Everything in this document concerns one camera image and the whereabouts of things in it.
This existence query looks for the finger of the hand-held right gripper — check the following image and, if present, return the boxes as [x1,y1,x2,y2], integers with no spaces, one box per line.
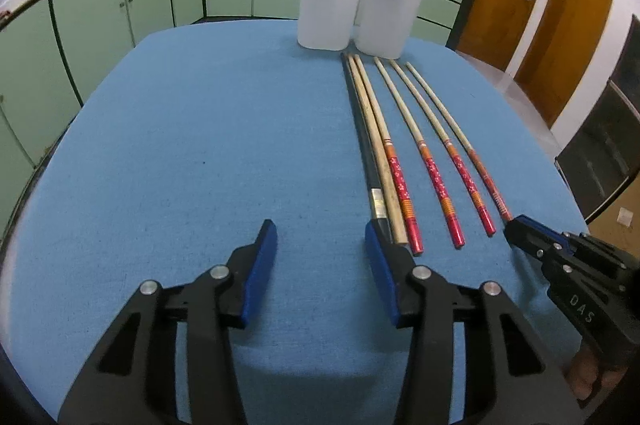
[503,215,576,278]
[522,216,640,268]

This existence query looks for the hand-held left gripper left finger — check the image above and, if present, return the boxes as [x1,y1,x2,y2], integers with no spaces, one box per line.
[57,219,278,425]

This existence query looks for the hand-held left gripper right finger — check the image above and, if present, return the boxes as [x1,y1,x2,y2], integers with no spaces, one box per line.
[364,219,583,425]

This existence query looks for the red patterned wooden chopstick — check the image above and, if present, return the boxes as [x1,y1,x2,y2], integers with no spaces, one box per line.
[389,60,497,238]
[404,63,514,224]
[354,54,425,255]
[374,57,467,251]

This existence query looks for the plain wooden chopstick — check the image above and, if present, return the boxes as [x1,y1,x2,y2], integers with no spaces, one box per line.
[347,54,408,246]

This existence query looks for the black chopstick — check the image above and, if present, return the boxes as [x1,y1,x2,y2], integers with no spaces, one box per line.
[341,53,388,231]

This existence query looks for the white two-compartment utensil holder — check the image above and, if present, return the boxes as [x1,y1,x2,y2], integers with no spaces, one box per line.
[297,0,431,60]

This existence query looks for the person's right hand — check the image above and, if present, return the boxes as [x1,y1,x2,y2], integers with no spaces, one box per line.
[564,344,623,413]

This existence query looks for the cardboard box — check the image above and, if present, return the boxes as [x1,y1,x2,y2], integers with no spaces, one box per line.
[582,177,640,256]

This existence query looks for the dark glass cabinet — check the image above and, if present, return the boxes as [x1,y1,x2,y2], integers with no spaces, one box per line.
[555,15,640,226]

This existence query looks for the blue table mat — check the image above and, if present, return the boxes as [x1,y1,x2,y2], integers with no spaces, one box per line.
[10,19,588,425]

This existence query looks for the green base cabinets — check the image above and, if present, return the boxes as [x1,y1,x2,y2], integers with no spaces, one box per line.
[0,0,482,256]

